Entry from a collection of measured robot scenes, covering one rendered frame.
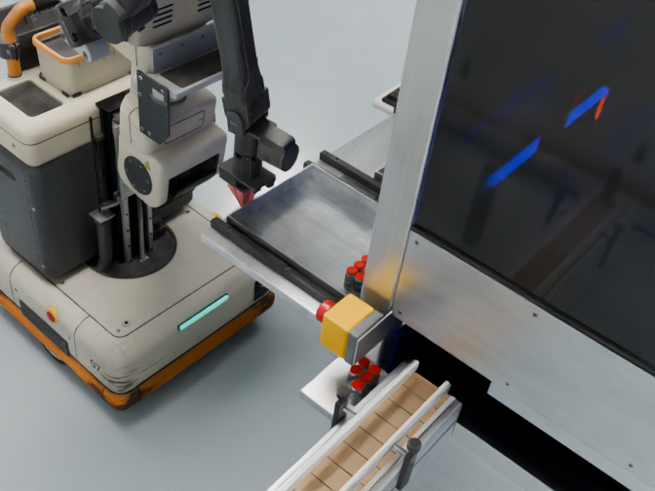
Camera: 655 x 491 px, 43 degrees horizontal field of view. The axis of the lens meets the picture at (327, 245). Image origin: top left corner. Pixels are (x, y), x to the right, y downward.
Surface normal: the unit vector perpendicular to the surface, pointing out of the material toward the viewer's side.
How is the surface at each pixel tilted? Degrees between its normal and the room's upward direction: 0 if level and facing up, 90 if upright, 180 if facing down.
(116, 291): 0
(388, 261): 90
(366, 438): 0
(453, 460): 90
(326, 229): 0
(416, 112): 90
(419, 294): 90
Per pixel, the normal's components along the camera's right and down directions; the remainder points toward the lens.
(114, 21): -0.57, 0.63
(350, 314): 0.11, -0.73
